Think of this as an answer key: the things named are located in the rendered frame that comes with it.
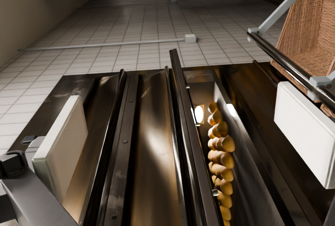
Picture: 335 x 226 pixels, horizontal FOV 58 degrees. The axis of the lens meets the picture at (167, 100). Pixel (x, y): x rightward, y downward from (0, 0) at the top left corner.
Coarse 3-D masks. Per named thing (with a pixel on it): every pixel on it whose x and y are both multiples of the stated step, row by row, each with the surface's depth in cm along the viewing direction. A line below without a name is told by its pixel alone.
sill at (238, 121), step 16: (224, 80) 165; (224, 96) 155; (240, 112) 132; (240, 128) 127; (256, 144) 110; (256, 160) 107; (272, 160) 101; (272, 176) 94; (272, 192) 93; (288, 192) 88; (288, 208) 82; (288, 224) 82; (304, 224) 78
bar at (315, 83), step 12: (288, 0) 103; (276, 12) 105; (264, 24) 107; (252, 36) 104; (264, 48) 93; (276, 48) 88; (276, 60) 84; (288, 60) 79; (288, 72) 77; (300, 72) 71; (312, 84) 65; (324, 84) 64; (312, 96) 66; (324, 96) 61
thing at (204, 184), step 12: (180, 72) 138; (180, 84) 127; (192, 120) 99; (192, 132) 93; (192, 144) 87; (204, 168) 77; (204, 180) 73; (204, 192) 70; (204, 204) 66; (216, 216) 63
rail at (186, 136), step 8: (176, 72) 141; (176, 80) 131; (176, 88) 124; (176, 96) 118; (184, 112) 106; (184, 120) 100; (184, 128) 96; (184, 136) 92; (184, 144) 88; (192, 160) 81; (192, 168) 78; (192, 176) 75; (192, 184) 73; (192, 192) 71; (200, 200) 68; (200, 208) 66; (200, 216) 64; (200, 224) 62
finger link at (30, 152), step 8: (32, 144) 16; (40, 144) 16; (32, 152) 15; (32, 168) 14; (0, 184) 13; (0, 192) 13; (0, 200) 13; (8, 200) 13; (0, 208) 13; (8, 208) 13; (0, 216) 13; (8, 216) 13
